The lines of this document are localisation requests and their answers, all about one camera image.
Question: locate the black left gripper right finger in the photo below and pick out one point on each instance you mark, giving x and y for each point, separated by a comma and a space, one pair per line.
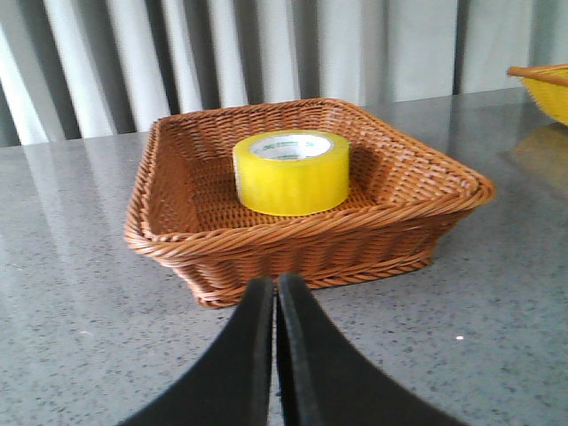
325, 380

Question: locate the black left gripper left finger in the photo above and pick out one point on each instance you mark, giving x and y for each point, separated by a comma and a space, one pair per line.
230, 382

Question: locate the yellow tape roll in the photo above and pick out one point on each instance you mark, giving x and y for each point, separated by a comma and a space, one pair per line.
292, 172

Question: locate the brown wicker basket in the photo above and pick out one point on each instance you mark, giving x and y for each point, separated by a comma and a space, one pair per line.
184, 211

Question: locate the grey pleated curtain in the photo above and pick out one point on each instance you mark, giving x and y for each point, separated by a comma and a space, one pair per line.
84, 69

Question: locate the yellow woven basket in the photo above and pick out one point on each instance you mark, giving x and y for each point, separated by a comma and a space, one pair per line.
547, 86

